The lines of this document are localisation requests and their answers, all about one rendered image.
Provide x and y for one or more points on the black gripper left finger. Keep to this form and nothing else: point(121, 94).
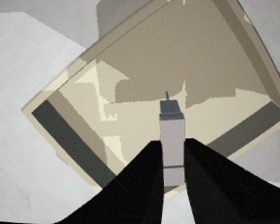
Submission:
point(135, 195)

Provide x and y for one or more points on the beige shallow tray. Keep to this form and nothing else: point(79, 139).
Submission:
point(104, 107)

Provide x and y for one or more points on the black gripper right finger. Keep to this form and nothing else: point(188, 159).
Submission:
point(221, 192)

